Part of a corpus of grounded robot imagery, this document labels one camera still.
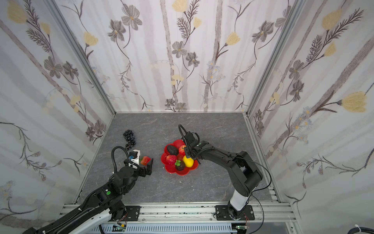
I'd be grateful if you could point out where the red strawberry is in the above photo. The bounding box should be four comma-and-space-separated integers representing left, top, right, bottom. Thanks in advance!
140, 156, 151, 166

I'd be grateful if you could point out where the red apple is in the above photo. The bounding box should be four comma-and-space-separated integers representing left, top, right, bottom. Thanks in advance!
179, 145, 187, 156

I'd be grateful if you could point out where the yellow lemon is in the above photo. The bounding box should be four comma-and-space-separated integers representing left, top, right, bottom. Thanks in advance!
183, 156, 194, 168

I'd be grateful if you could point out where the black avocado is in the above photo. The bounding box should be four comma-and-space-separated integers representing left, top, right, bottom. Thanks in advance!
167, 145, 179, 156

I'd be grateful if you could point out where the red flower-shaped plate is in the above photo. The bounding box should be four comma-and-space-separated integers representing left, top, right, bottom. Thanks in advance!
161, 139, 198, 176

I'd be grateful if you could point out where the dark red wrinkled fruit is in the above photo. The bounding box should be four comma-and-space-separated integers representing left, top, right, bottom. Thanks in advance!
166, 155, 177, 165

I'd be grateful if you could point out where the dark brown avocado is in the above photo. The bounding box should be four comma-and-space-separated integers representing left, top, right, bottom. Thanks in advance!
174, 160, 186, 171

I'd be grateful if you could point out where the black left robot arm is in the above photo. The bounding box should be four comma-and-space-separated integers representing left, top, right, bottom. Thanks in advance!
24, 159, 153, 234

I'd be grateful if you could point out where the black grape bunch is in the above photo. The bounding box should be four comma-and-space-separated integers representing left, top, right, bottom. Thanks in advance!
123, 130, 136, 151

